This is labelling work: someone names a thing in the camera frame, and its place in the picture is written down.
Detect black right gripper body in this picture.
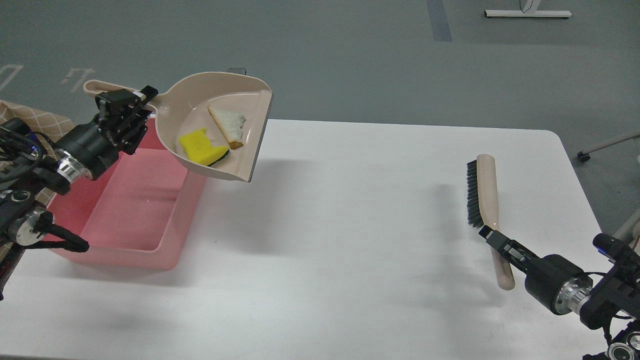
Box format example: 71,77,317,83
524,254,588,316

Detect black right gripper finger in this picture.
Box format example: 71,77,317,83
486,235,531,273
478,225,540,264

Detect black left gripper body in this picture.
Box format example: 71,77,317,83
55,120,121,181

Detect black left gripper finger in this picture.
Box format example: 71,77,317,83
102,112,150,155
94,86,159,126

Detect beige hand brush black bristles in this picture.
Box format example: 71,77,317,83
466,154,516,291

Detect yellow sponge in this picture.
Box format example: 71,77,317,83
178,128,231,167

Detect beige plastic dustpan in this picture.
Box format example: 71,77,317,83
83,71,274,184

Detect toast bread slice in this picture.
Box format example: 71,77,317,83
206,105,246,150

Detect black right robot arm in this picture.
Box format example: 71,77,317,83
478,225,640,360

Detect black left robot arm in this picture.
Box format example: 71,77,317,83
0,86,158,287

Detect pink plastic bin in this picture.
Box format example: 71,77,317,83
48,120,206,271

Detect brown checkered cloth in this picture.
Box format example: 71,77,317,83
0,100,75,170

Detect white chair leg caster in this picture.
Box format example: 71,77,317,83
613,209,640,245

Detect chair leg with caster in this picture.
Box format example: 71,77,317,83
576,129,640,163

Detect white desk base foot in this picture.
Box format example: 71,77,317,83
484,0,573,19

